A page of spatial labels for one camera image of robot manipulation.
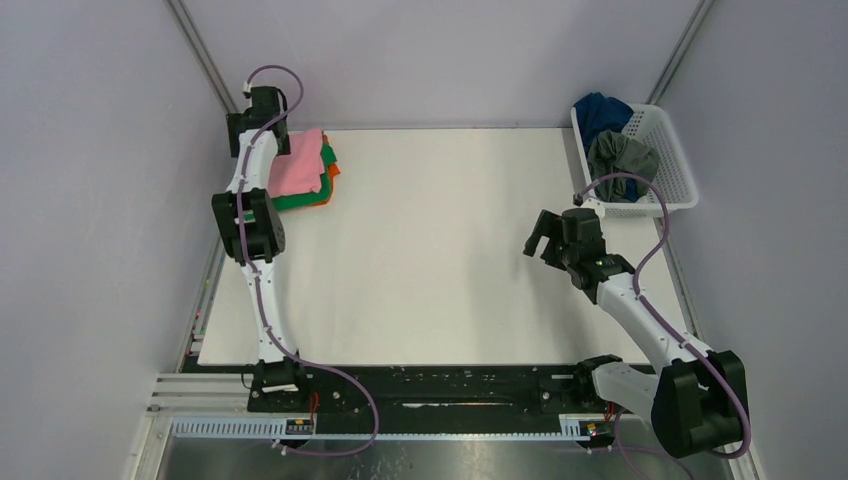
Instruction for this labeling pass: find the orange folded t shirt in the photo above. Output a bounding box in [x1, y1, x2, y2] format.
[313, 133, 341, 206]

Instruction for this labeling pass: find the green folded t shirt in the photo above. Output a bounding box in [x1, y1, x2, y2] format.
[265, 130, 340, 212]

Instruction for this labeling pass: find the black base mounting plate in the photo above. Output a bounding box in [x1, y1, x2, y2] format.
[247, 364, 619, 438]

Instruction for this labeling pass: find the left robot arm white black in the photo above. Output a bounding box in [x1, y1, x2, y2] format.
[211, 86, 307, 401]

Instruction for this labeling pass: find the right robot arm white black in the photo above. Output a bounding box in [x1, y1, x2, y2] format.
[523, 208, 752, 458]

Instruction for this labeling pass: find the pink t shirt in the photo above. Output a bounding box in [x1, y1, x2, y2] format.
[268, 128, 325, 198]

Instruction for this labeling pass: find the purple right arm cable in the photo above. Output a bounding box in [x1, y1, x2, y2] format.
[572, 172, 753, 480]

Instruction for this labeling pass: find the grey t shirt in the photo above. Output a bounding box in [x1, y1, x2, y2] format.
[587, 130, 660, 203]

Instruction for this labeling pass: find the aluminium frame rail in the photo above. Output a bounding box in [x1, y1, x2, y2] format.
[149, 366, 611, 440]

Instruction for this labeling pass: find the dark blue t shirt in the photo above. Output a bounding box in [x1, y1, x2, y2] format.
[573, 92, 634, 148]

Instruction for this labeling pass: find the white plastic laundry basket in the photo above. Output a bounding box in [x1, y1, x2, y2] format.
[601, 103, 699, 218]

